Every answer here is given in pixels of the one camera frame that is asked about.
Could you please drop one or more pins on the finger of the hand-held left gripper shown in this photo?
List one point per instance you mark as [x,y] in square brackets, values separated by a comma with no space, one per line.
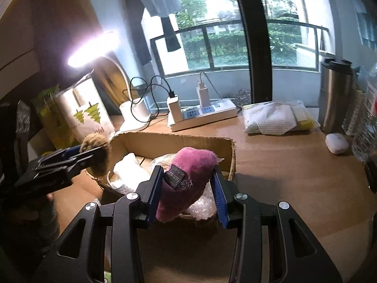
[76,165]
[66,154]

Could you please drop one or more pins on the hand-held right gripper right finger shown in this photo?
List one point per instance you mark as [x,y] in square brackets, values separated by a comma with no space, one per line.
[220,200]

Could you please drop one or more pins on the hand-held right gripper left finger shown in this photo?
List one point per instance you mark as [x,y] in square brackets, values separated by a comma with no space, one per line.
[154,188]

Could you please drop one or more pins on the bubble wrap piece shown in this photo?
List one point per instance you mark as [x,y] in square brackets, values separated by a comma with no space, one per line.
[203,207]

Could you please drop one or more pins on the brown furry plush toy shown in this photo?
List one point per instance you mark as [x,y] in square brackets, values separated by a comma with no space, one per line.
[94,143]

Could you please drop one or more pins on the bubble wrap packet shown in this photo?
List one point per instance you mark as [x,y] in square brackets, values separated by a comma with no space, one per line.
[160,160]

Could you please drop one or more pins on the white cloth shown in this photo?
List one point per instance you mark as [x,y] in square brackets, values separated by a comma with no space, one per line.
[126,171]

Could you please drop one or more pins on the pink plush toy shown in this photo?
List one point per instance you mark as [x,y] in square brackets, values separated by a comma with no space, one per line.
[191,165]

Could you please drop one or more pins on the cardboard box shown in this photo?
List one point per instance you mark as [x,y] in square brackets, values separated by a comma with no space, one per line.
[176,143]

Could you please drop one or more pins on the tree print paper towel pack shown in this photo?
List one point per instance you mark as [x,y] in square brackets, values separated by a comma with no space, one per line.
[85,106]

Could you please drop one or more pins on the white desk lamp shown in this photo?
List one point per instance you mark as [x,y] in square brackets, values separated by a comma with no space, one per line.
[135,115]

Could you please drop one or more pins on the white power strip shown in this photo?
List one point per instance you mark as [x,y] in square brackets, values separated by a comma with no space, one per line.
[206,115]

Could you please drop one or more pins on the white plastic bag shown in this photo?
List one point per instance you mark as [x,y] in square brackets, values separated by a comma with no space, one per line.
[271,121]

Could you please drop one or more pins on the white earbuds case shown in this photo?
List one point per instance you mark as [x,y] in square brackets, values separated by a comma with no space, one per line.
[337,143]

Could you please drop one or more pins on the steel thermos cup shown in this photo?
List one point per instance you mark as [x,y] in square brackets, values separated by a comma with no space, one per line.
[335,100]

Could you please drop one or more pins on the clear plastic bottle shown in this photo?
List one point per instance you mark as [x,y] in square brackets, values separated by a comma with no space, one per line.
[365,135]

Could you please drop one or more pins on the balcony railing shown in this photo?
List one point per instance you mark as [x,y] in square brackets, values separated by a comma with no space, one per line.
[223,26]

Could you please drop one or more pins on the blue-grey hanging garment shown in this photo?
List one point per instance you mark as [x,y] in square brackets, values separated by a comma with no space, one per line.
[366,26]

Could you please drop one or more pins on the black window frame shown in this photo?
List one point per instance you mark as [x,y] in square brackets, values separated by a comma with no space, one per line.
[253,50]

